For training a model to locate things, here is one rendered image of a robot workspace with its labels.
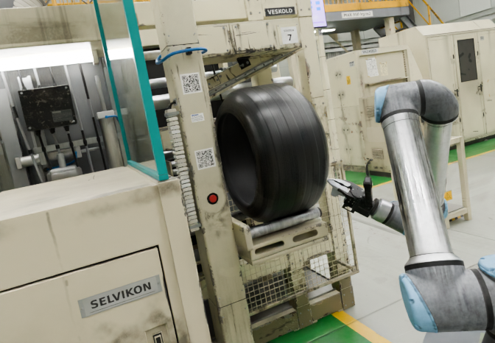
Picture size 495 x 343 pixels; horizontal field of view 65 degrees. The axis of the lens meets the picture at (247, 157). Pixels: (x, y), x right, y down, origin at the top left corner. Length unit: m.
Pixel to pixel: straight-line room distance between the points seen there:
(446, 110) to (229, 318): 1.11
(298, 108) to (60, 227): 1.00
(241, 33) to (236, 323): 1.28
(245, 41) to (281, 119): 0.58
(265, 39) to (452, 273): 1.30
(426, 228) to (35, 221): 0.93
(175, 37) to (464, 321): 1.25
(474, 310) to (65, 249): 0.93
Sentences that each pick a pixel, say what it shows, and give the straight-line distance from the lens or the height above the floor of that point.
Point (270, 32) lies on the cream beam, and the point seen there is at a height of 1.72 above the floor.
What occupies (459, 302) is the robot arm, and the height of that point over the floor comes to 0.83.
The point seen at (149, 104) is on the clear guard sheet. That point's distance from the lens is 0.77.
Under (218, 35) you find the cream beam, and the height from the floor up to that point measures 1.73.
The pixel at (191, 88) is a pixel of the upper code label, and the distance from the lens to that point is 1.49.
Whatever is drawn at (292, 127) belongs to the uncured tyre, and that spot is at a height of 1.28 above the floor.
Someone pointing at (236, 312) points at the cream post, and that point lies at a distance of 1.70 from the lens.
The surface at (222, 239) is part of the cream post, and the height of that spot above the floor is 0.89.
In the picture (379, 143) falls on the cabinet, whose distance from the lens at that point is 6.20.
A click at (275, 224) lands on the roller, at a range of 1.57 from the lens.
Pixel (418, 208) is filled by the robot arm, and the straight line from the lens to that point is 1.18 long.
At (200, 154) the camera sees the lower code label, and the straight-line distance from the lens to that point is 1.49.
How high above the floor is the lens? 1.38
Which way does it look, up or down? 7 degrees down
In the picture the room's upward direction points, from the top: 10 degrees counter-clockwise
